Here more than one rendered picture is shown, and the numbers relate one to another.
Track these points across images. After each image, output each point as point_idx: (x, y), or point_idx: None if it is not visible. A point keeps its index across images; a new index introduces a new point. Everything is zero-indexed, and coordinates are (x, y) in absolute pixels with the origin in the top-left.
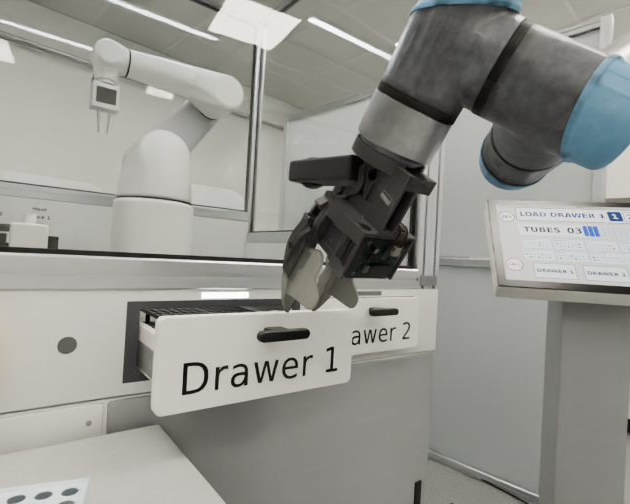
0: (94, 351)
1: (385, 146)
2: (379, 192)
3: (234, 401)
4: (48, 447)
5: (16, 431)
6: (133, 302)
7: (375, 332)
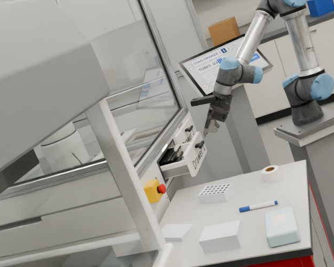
0: (159, 178)
1: (225, 94)
2: (225, 102)
3: (199, 167)
4: (170, 203)
5: (161, 205)
6: (157, 161)
7: (189, 137)
